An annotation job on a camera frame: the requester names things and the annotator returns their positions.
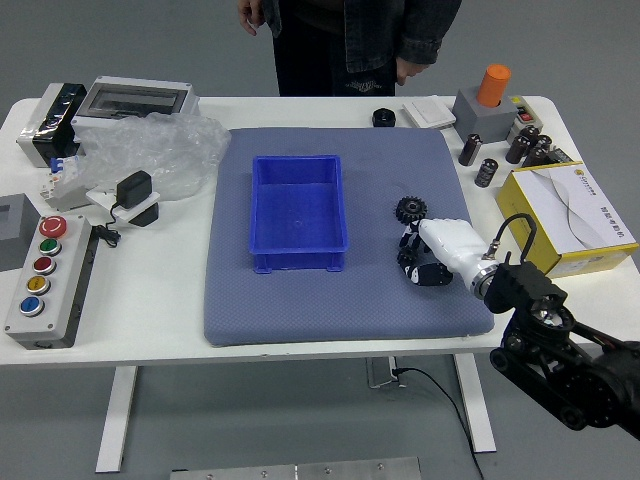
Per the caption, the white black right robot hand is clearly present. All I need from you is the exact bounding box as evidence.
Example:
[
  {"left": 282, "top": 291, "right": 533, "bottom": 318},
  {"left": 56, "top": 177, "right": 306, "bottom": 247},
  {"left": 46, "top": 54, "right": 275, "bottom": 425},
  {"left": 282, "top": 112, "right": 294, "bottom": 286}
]
[{"left": 397, "top": 217, "right": 495, "bottom": 292}]

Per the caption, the person's left hand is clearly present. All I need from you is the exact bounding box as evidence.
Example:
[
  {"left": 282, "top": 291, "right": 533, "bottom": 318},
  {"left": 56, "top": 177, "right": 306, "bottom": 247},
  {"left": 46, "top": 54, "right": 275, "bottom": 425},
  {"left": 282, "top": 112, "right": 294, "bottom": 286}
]
[{"left": 394, "top": 54, "right": 426, "bottom": 86}]

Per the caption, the person's right hand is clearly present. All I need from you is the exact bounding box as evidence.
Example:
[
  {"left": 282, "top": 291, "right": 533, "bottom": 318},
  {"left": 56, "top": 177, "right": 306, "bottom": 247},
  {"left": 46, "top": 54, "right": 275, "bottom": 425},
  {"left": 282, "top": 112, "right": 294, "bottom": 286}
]
[{"left": 237, "top": 0, "right": 266, "bottom": 36}]

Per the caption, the big black gear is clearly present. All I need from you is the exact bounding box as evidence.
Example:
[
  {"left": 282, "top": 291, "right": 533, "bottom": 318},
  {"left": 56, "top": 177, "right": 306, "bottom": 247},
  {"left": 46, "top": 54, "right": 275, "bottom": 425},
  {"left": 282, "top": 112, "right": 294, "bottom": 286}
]
[{"left": 394, "top": 195, "right": 426, "bottom": 227}]

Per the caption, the yellow white cardboard box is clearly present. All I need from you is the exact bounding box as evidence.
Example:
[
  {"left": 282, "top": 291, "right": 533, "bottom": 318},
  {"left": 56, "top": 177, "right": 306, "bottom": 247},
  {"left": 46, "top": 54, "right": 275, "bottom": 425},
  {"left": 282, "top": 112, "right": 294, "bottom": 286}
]
[{"left": 495, "top": 160, "right": 640, "bottom": 281}]

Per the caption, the grey distribution box clear cover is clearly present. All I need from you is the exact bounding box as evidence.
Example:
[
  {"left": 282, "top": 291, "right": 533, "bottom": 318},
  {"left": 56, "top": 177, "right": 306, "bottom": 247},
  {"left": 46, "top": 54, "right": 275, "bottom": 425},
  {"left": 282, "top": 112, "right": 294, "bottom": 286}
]
[{"left": 72, "top": 75, "right": 201, "bottom": 134}]

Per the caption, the under-table power box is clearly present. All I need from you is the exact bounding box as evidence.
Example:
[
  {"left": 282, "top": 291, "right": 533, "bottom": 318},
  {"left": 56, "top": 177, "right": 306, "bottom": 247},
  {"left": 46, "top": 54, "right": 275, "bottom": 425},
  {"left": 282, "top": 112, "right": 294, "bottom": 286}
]
[{"left": 365, "top": 355, "right": 407, "bottom": 390}]

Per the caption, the plain grey box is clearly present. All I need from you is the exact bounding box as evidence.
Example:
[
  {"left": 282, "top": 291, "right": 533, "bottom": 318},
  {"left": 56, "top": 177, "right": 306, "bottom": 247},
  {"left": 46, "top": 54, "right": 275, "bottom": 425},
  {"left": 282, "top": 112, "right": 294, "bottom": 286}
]
[{"left": 0, "top": 193, "right": 42, "bottom": 274}]

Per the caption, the grey push-button control box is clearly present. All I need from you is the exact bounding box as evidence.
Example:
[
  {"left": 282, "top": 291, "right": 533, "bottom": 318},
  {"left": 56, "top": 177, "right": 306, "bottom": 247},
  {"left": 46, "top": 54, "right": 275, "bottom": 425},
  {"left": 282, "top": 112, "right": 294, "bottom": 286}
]
[{"left": 2, "top": 214, "right": 99, "bottom": 350}]

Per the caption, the person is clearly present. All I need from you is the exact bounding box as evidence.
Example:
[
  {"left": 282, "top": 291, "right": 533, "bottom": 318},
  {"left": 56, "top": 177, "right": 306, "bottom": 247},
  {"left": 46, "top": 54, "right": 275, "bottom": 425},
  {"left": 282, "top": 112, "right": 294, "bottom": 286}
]
[{"left": 237, "top": 0, "right": 464, "bottom": 98}]

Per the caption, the orange cylinder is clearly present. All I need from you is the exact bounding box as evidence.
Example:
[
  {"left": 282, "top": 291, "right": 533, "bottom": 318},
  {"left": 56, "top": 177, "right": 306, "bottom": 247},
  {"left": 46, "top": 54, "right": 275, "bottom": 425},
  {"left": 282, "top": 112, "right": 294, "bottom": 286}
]
[{"left": 476, "top": 63, "right": 512, "bottom": 107}]

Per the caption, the grey block holder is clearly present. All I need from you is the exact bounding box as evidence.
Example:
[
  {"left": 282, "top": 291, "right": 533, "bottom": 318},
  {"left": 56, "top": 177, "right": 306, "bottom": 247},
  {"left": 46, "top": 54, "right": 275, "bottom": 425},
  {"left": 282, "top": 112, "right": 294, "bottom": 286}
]
[{"left": 453, "top": 87, "right": 519, "bottom": 144}]

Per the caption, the blue-grey padded mat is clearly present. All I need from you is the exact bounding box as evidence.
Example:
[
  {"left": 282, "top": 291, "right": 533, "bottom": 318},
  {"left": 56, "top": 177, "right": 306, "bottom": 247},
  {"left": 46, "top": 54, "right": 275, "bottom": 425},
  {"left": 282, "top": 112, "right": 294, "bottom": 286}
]
[{"left": 202, "top": 127, "right": 496, "bottom": 348}]

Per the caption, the blue plastic bin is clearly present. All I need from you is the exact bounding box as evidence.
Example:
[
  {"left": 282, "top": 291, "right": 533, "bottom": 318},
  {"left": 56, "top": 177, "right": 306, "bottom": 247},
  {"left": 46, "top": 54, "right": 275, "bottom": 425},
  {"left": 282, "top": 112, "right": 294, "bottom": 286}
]
[{"left": 248, "top": 154, "right": 350, "bottom": 275}]

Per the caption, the white table leg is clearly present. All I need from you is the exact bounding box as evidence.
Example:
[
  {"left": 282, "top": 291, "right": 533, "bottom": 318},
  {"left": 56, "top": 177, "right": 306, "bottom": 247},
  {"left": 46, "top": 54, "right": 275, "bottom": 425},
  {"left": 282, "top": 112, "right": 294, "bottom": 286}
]
[
  {"left": 452, "top": 353, "right": 498, "bottom": 454},
  {"left": 94, "top": 365, "right": 139, "bottom": 474}
]

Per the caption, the clear plastic bag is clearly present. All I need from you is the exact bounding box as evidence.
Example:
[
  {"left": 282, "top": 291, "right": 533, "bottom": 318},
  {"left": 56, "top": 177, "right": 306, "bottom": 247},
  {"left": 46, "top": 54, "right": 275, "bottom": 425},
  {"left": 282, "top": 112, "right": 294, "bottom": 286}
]
[{"left": 74, "top": 112, "right": 232, "bottom": 202}]

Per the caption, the black power adapter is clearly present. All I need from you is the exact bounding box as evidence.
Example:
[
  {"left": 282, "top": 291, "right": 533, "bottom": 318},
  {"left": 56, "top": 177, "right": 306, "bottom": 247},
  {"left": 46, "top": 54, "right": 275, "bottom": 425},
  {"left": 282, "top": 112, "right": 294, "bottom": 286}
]
[{"left": 115, "top": 170, "right": 154, "bottom": 210}]

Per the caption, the white flat plate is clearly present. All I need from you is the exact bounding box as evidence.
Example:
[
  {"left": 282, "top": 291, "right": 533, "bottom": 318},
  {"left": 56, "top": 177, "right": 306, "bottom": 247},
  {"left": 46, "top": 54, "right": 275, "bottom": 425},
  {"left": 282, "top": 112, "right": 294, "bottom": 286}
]
[{"left": 84, "top": 182, "right": 164, "bottom": 224}]

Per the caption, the white circuit breaker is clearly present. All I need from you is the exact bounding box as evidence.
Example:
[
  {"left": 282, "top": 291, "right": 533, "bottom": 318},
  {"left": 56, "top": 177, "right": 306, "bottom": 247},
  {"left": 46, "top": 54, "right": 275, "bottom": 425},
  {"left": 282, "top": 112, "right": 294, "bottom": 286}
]
[{"left": 39, "top": 154, "right": 89, "bottom": 212}]

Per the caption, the silver metal plate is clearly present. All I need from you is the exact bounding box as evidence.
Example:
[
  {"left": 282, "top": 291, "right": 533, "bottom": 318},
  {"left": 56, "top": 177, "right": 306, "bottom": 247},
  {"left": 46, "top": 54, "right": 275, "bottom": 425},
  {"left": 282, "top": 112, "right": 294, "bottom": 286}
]
[{"left": 169, "top": 455, "right": 422, "bottom": 480}]

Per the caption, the white wall switch panel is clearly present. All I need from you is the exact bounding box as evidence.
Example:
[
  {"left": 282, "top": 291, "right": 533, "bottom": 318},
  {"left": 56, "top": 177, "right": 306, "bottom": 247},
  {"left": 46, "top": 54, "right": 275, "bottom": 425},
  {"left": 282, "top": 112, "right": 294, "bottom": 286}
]
[{"left": 402, "top": 98, "right": 457, "bottom": 129}]

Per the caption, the white red-button switch box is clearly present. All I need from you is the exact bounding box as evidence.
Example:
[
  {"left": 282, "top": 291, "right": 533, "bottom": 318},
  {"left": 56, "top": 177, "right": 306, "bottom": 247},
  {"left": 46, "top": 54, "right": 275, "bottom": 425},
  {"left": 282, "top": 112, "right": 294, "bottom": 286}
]
[{"left": 507, "top": 94, "right": 540, "bottom": 141}]

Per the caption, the black floor cable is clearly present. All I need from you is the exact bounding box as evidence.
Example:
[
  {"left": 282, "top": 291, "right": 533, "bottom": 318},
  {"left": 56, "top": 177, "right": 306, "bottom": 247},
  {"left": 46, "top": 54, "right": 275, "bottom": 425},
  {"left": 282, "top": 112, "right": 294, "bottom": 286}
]
[{"left": 392, "top": 367, "right": 486, "bottom": 480}]

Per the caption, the black adapter cord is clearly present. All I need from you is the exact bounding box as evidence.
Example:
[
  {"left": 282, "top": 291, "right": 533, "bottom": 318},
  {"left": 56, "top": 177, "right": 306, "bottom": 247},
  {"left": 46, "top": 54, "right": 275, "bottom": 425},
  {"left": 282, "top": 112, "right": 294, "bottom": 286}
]
[{"left": 92, "top": 199, "right": 124, "bottom": 249}]

